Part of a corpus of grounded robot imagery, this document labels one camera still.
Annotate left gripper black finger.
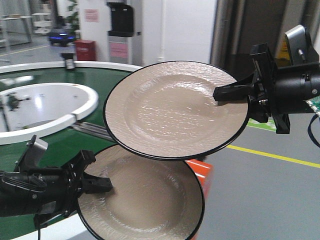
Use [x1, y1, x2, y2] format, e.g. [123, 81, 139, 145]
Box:
[81, 172, 113, 194]

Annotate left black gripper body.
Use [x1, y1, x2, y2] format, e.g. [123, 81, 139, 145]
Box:
[34, 150, 96, 225]

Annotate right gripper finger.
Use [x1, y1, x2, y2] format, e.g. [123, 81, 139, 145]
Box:
[212, 72, 257, 102]

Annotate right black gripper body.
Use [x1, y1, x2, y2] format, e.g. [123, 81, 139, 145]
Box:
[250, 43, 291, 134]

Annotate beige textured plate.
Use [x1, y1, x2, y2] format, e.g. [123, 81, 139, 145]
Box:
[104, 61, 250, 160]
[78, 145, 205, 240]

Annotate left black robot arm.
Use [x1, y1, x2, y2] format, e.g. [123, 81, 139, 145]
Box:
[0, 150, 113, 228]

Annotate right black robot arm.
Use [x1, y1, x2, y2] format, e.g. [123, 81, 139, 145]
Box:
[213, 43, 320, 134]

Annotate steel conveyor rollers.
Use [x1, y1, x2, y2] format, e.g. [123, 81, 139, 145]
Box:
[70, 121, 114, 142]

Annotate black sensor box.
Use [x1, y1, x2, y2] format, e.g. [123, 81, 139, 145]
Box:
[60, 53, 76, 71]

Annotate red fire equipment box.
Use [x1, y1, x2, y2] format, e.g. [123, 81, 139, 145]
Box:
[73, 39, 97, 61]

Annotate white outer conveyor rim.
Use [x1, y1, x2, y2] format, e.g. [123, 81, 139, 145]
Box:
[0, 61, 142, 74]

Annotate black water dispenser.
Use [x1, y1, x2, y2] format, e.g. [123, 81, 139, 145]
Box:
[106, 0, 135, 64]

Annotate blue lit mobile robot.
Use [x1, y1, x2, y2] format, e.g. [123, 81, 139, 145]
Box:
[47, 28, 76, 47]

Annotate green potted plant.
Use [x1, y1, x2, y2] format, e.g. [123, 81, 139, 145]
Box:
[66, 0, 80, 39]

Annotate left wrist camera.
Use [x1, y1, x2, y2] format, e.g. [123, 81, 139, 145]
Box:
[14, 135, 48, 172]

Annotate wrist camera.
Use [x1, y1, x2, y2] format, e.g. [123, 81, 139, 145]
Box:
[14, 135, 48, 172]
[284, 24, 320, 65]

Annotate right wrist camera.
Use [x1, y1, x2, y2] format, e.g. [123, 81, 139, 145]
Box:
[284, 24, 320, 65]

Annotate white inner conveyor ring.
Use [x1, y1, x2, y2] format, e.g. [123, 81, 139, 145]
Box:
[0, 82, 100, 146]

